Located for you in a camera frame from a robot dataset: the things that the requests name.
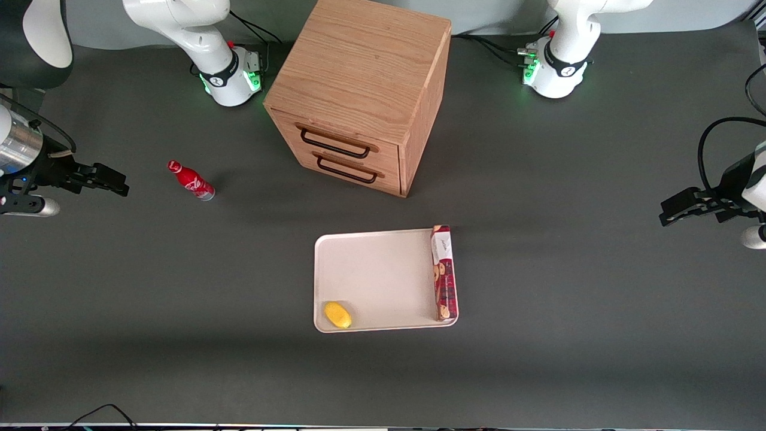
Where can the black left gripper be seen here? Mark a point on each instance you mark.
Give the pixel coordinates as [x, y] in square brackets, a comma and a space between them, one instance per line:
[730, 178]

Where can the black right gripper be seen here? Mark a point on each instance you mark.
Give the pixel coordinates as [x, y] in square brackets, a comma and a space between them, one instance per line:
[49, 170]

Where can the red coke bottle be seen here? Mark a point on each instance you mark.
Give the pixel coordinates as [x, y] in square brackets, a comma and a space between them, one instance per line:
[192, 182]

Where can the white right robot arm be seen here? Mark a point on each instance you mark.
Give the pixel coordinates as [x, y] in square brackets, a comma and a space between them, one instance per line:
[197, 36]

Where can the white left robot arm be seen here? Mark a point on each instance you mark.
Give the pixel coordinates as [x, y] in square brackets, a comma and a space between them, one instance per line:
[568, 66]

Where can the white plastic tray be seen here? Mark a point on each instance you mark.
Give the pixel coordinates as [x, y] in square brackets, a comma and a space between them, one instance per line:
[383, 281]

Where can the red cookie box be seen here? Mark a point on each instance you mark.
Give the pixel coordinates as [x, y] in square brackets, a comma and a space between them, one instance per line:
[444, 275]

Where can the yellow lemon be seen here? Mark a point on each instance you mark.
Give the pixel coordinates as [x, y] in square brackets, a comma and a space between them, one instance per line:
[338, 315]

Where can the wooden drawer cabinet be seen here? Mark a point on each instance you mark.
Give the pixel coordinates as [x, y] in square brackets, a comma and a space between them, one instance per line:
[365, 72]

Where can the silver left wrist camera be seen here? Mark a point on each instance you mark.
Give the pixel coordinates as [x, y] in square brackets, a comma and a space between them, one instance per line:
[755, 237]

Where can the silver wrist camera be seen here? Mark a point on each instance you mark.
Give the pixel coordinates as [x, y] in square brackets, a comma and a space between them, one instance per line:
[36, 208]
[755, 237]

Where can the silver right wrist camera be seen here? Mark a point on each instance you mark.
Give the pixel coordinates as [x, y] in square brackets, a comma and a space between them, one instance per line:
[36, 208]

